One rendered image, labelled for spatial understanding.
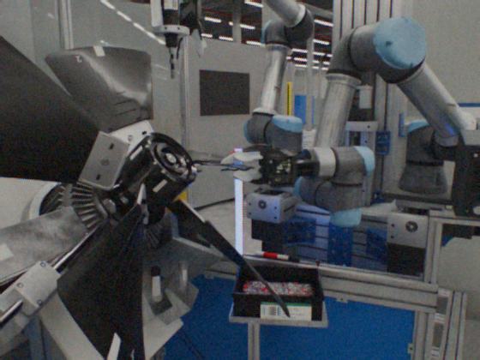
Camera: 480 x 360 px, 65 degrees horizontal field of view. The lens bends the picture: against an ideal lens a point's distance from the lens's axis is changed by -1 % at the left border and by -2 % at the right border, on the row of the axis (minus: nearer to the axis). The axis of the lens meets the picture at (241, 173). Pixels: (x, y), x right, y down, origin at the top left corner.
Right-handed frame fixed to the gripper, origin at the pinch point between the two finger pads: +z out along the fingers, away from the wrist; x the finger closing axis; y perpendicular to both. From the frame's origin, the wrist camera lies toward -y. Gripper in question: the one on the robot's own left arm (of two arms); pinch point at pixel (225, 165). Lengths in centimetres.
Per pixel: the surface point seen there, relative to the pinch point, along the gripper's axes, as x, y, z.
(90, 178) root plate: -3.6, 16.5, 26.9
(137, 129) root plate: -9.6, 3.9, 18.8
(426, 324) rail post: 43, 12, -52
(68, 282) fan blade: -1, 44, 27
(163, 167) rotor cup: -5.3, 18.2, 15.0
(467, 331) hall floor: 126, -64, -161
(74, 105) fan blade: -15.6, 16.5, 28.3
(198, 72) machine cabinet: -10, -387, -54
